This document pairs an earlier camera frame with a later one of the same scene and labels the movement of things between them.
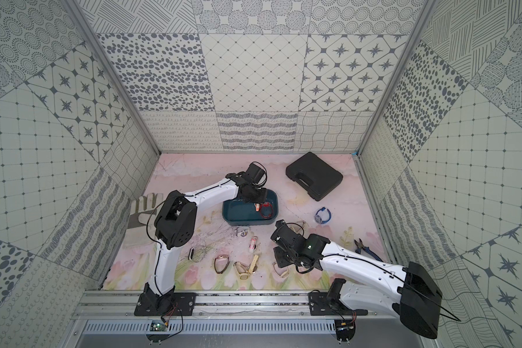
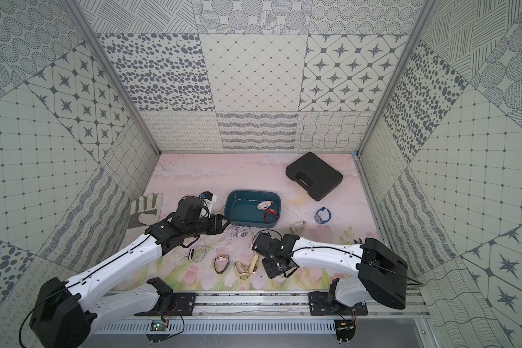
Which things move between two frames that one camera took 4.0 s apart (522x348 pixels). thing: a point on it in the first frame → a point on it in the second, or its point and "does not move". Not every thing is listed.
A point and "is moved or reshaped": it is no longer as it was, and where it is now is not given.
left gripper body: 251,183 → 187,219
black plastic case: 318,177 does not move
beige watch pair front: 244,270 does not move
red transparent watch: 266,209 is moved or reshaped
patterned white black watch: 197,254 does not move
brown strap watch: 221,263 does not move
